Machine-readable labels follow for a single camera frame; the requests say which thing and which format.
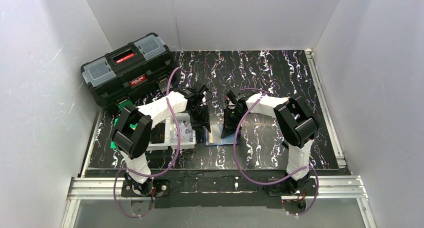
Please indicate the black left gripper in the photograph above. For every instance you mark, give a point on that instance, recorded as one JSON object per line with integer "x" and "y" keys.
{"x": 199, "y": 118}

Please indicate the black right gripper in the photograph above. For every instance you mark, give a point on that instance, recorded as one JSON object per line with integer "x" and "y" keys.
{"x": 228, "y": 121}

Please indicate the blue leather card holder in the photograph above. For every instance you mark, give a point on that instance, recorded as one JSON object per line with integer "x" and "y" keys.
{"x": 213, "y": 138}

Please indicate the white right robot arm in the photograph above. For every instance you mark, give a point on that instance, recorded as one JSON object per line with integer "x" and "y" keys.
{"x": 296, "y": 121}

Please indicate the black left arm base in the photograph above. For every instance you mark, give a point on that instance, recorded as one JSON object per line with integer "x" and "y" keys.
{"x": 151, "y": 188}

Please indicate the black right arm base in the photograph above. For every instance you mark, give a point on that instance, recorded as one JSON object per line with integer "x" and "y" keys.
{"x": 297, "y": 188}

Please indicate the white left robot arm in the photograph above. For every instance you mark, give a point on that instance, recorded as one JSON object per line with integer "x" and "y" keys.
{"x": 133, "y": 131}

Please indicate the black chip card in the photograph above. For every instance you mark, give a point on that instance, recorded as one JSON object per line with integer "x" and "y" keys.
{"x": 157, "y": 134}

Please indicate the white divided plastic tray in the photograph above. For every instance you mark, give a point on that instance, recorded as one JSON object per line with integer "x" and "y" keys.
{"x": 172, "y": 135}

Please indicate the green plastic bin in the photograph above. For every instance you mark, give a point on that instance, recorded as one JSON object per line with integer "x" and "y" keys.
{"x": 120, "y": 106}

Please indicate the black grey toolbox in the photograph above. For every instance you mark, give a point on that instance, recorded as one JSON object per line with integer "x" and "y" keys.
{"x": 129, "y": 72}

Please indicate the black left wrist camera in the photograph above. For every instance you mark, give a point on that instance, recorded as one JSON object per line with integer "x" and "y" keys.
{"x": 196, "y": 92}

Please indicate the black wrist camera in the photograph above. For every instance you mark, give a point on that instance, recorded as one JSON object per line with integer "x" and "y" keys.
{"x": 236, "y": 98}
{"x": 196, "y": 92}

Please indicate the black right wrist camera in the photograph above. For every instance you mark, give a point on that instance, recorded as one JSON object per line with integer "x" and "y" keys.
{"x": 236, "y": 98}

